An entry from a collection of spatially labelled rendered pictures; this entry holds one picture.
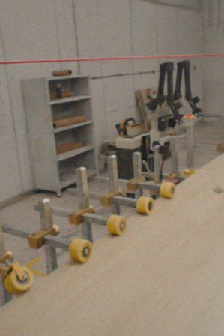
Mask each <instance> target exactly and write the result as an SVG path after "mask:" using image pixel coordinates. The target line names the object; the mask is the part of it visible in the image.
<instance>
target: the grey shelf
mask: <svg viewBox="0 0 224 336"><path fill-rule="evenodd" d="M20 80H21V86H22V97H23V103H24V109H25V120H26V125H27V131H28V142H29V148H30V154H31V165H32V171H33V177H34V188H35V193H36V194H38V193H39V192H38V191H37V189H41V190H46V191H55V192H56V193H57V198H60V197H61V192H60V190H61V189H62V188H65V187H67V186H68V185H71V184H73V183H76V169H78V168H80V167H83V168H85V169H86V175H87V177H89V176H92V175H93V174H97V176H98V177H99V172H98V163H97V147H96V137H95V128H94V111H93V102H92V93H91V75H90V74H71V75H64V76H45V77H35V78H26V79H20ZM65 81H66V82H65ZM59 83H61V90H62V91H67V90H72V91H73V95H72V96H69V97H63V98H61V99H58V98H55V99H49V97H48V96H49V93H50V92H57V90H56V84H59ZM69 83H70V84H69ZM88 83H89V84H88ZM66 88H67V89H66ZM89 91H90V93H89ZM45 97H46V98H45ZM90 100H91V102H90ZM71 105H72V106H71ZM68 110H69V111H68ZM72 113H73V114H72ZM80 115H84V116H85V117H86V118H87V120H86V121H84V122H80V123H76V124H71V125H68V126H64V127H58V128H53V126H52V119H58V118H61V117H65V116H80ZM91 117H92V119H91ZM48 122H49V124H48ZM92 126H93V128H92ZM73 128H74V129H73ZM74 135H75V136H74ZM93 135H94V136H93ZM72 141H76V143H79V142H81V141H83V142H84V146H83V147H80V148H76V149H74V150H71V151H68V152H65V153H63V154H59V155H56V153H55V147H56V146H59V145H61V144H65V143H68V142H72ZM94 152H95V153H94ZM76 158H77V159H76ZM95 161H96V163H95ZM77 165H78V166H77ZM96 169H97V170H96ZM59 194H60V195H59Z"/></svg>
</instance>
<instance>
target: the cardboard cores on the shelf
mask: <svg viewBox="0 0 224 336"><path fill-rule="evenodd" d="M61 93H62V97H63V98H64V97H69V96H72V95H73V91H72V90H67V91H61ZM55 98H58V97H57V92H50V93H49V99H55ZM86 120H87V118H86V117H85V116H84V115H78V116H76V115H72V116H71V115H69V116H65V117H61V118H55V119H52V126H53V128H60V127H64V126H68V125H73V124H76V123H80V122H85V121H86ZM83 146H84V142H83V141H81V142H78V143H76V141H72V142H67V143H65V144H61V145H57V146H56V147H55V153H56V155H60V154H63V153H65V152H68V151H71V150H74V149H77V148H80V147H83Z"/></svg>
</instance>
